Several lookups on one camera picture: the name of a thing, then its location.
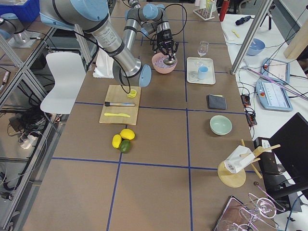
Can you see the red cylinder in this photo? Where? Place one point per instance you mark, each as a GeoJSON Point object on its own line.
{"type": "Point", "coordinates": [223, 9]}

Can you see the pile of clear ice cubes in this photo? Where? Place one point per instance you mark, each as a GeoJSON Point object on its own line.
{"type": "Point", "coordinates": [159, 62]}

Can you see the clear wine glass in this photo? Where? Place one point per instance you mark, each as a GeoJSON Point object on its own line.
{"type": "Point", "coordinates": [202, 51]}

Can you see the blue teach pendant tablet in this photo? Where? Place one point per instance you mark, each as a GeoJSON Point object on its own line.
{"type": "Point", "coordinates": [272, 97]}

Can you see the grey folded cloth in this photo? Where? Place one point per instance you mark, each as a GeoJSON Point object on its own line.
{"type": "Point", "coordinates": [216, 102]}

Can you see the green lime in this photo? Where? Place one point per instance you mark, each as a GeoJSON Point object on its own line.
{"type": "Point", "coordinates": [125, 146]}

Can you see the steel rod muddler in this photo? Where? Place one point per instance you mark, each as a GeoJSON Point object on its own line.
{"type": "Point", "coordinates": [108, 104]}

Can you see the blue bowl on desk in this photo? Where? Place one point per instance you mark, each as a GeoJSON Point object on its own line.
{"type": "Point", "coordinates": [256, 47]}

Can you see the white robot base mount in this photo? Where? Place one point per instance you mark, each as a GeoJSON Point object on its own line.
{"type": "Point", "coordinates": [103, 65]}

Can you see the pink bowl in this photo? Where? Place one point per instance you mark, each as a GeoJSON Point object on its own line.
{"type": "Point", "coordinates": [167, 69]}

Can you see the blue plastic cup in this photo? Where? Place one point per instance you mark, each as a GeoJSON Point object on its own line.
{"type": "Point", "coordinates": [202, 72]}

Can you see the black monitor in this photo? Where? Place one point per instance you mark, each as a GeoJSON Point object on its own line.
{"type": "Point", "coordinates": [292, 154]}

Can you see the yellow plastic knife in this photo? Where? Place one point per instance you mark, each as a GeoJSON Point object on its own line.
{"type": "Point", "coordinates": [119, 114]}

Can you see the yellow lemon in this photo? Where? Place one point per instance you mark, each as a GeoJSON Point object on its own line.
{"type": "Point", "coordinates": [116, 141]}
{"type": "Point", "coordinates": [127, 134]}

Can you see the white carton on stand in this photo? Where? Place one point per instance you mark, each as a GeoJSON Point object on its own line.
{"type": "Point", "coordinates": [240, 158]}

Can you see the blue storage bin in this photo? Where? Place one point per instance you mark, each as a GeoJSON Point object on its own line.
{"type": "Point", "coordinates": [25, 10]}

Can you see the upside-down wine glasses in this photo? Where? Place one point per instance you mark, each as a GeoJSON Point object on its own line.
{"type": "Point", "coordinates": [257, 213]}

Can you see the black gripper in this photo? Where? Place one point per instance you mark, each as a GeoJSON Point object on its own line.
{"type": "Point", "coordinates": [165, 36]}

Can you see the cream bear serving tray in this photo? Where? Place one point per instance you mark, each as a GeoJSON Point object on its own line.
{"type": "Point", "coordinates": [192, 71]}

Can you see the yellow plastic spoon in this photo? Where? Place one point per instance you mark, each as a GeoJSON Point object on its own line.
{"type": "Point", "coordinates": [235, 33]}

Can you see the green ceramic bowl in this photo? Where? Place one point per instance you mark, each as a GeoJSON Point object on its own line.
{"type": "Point", "coordinates": [220, 125]}

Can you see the wooden cutting board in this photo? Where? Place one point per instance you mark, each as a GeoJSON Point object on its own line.
{"type": "Point", "coordinates": [123, 109]}

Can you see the wooden mug tree stand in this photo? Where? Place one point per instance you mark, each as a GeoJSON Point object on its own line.
{"type": "Point", "coordinates": [238, 179]}

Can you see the white chair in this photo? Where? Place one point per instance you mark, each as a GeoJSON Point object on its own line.
{"type": "Point", "coordinates": [68, 72]}

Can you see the white wire cup rack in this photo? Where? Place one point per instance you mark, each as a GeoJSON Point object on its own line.
{"type": "Point", "coordinates": [205, 9]}

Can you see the steel ice scoop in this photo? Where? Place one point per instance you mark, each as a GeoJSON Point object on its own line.
{"type": "Point", "coordinates": [170, 60]}

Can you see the half lemon slice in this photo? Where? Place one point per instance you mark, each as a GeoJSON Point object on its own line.
{"type": "Point", "coordinates": [132, 93]}

